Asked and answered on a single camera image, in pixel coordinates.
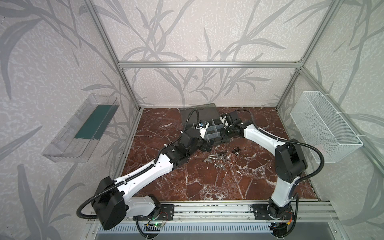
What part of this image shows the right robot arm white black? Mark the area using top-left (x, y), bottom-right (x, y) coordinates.
top-left (220, 109), bottom-right (325, 220)

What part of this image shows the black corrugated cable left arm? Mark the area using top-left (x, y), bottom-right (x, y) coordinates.
top-left (76, 108), bottom-right (200, 220)

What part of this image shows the aluminium frame back crossbar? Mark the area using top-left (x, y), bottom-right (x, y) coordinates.
top-left (118, 61), bottom-right (302, 69)

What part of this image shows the white wire mesh basket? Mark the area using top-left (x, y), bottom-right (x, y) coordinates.
top-left (291, 91), bottom-right (364, 164)

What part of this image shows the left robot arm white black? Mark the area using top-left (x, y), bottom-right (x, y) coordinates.
top-left (76, 128), bottom-right (214, 230)

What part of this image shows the clear plastic wall bin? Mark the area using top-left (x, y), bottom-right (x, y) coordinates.
top-left (42, 94), bottom-right (120, 163)

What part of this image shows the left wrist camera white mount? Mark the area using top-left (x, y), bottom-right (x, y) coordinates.
top-left (196, 120), bottom-right (209, 131)

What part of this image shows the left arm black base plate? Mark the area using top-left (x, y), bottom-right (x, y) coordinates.
top-left (138, 204), bottom-right (175, 221)

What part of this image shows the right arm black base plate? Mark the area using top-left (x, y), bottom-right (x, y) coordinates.
top-left (250, 204), bottom-right (294, 221)

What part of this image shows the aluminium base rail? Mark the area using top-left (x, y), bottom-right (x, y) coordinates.
top-left (86, 200), bottom-right (341, 224)

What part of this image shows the grey compartment organizer box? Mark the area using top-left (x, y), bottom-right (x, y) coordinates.
top-left (179, 103), bottom-right (238, 145)

